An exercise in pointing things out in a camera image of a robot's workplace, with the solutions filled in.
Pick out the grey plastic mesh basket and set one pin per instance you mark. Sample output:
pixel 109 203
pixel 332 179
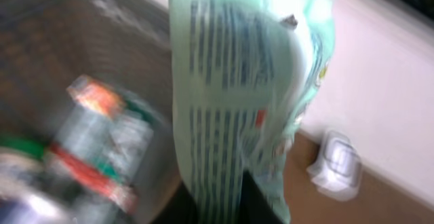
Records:
pixel 47 44

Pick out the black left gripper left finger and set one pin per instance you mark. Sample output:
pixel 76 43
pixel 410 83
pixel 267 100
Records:
pixel 181 209

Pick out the green lid cream jar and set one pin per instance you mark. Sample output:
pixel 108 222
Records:
pixel 23 199

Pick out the mint green wipes pack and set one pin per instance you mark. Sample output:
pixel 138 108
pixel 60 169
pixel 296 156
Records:
pixel 244 73

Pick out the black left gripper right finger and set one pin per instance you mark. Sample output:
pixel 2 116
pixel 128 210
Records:
pixel 253 208

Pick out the red white tube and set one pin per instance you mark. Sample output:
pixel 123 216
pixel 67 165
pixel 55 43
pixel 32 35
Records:
pixel 83 145

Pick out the white barcode scanner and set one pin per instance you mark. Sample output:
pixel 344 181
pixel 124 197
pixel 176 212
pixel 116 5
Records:
pixel 337 170

